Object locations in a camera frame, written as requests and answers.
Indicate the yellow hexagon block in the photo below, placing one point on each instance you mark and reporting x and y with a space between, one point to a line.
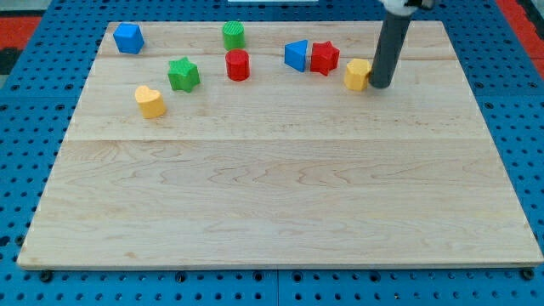
357 74

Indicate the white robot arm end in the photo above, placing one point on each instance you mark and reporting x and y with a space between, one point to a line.
407 7

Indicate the red star block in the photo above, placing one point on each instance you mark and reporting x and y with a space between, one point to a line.
324 57

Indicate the green star block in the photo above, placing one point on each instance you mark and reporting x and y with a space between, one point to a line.
183 75

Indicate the light wooden board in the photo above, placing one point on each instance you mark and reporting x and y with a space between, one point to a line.
285 170

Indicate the red cylinder block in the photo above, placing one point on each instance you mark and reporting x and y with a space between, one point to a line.
237 65

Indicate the blue triangle block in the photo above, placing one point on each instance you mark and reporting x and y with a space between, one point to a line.
295 55

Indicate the green cylinder block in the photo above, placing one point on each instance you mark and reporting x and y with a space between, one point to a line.
233 35

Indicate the yellow heart block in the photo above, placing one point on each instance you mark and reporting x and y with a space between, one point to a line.
150 102

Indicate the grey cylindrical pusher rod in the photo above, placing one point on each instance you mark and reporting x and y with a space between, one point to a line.
391 40

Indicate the blue cube block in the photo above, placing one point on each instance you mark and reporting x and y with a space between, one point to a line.
128 38

